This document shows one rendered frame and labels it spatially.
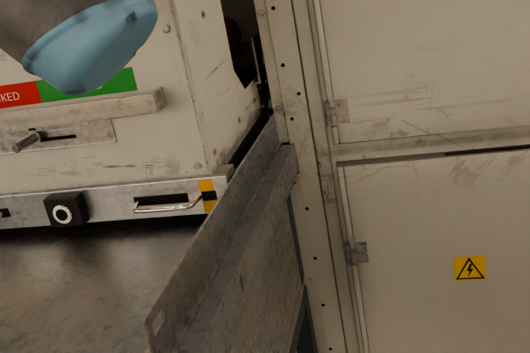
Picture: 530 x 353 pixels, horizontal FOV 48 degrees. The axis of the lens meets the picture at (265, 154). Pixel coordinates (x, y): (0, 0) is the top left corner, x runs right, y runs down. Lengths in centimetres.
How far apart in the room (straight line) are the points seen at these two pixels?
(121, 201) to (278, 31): 44
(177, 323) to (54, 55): 37
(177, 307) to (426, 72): 67
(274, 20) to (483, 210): 55
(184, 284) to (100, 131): 33
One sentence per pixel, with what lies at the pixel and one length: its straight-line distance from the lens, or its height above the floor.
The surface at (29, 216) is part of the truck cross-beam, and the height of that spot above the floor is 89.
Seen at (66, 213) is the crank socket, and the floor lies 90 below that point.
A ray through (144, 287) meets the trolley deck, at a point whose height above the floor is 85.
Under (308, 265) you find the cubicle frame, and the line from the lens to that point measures 134.
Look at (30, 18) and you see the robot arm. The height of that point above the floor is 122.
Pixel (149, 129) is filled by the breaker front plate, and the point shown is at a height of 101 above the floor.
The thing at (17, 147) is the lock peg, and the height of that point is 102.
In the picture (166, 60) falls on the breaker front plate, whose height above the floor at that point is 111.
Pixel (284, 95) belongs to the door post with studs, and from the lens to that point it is 119.
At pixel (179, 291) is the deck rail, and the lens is 69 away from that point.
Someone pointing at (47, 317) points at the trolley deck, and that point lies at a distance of 83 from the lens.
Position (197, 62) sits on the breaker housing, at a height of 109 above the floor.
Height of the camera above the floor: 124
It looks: 19 degrees down
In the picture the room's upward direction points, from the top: 11 degrees counter-clockwise
